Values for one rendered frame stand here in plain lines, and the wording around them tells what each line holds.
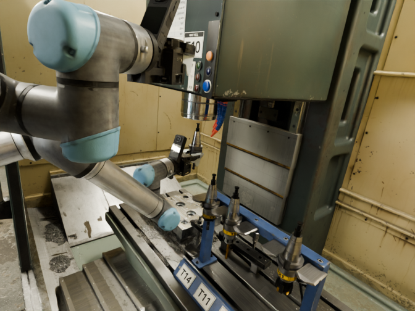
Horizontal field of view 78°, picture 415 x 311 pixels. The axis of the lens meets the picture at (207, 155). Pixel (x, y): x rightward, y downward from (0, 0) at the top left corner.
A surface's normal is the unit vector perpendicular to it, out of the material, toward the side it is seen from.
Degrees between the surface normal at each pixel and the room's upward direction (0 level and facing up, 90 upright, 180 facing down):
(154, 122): 90
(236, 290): 0
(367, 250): 90
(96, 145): 93
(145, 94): 90
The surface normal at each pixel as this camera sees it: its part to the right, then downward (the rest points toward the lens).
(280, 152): -0.78, 0.11
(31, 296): 0.11, -0.94
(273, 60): 0.62, 0.30
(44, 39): -0.36, 0.25
